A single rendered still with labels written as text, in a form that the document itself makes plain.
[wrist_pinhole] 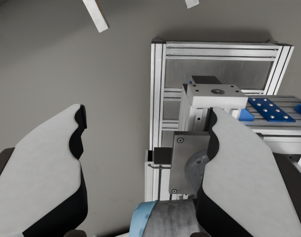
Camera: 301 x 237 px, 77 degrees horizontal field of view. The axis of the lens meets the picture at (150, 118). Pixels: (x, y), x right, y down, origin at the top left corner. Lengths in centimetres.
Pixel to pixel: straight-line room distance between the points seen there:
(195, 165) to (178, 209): 14
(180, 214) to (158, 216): 4
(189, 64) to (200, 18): 34
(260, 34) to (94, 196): 222
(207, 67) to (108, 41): 70
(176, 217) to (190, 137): 19
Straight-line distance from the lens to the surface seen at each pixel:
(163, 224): 40
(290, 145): 74
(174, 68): 127
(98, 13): 63
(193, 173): 50
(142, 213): 41
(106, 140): 183
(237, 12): 152
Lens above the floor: 142
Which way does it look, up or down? 60 degrees down
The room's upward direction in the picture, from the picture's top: 179 degrees counter-clockwise
